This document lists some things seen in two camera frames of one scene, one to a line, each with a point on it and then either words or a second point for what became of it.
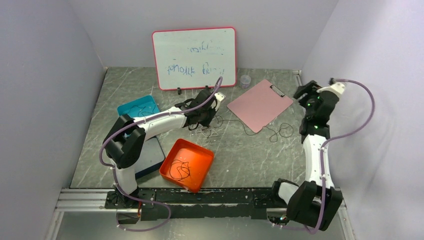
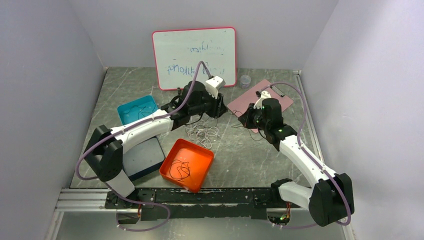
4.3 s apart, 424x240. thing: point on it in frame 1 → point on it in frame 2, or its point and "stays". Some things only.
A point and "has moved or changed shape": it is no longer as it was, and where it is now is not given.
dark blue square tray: x=151 y=158 stays
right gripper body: x=310 y=90 → x=251 y=120
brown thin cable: x=218 y=122 has moved or changed shape
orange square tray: x=187 y=164 stays
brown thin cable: x=179 y=170 stays
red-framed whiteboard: x=195 y=58 stays
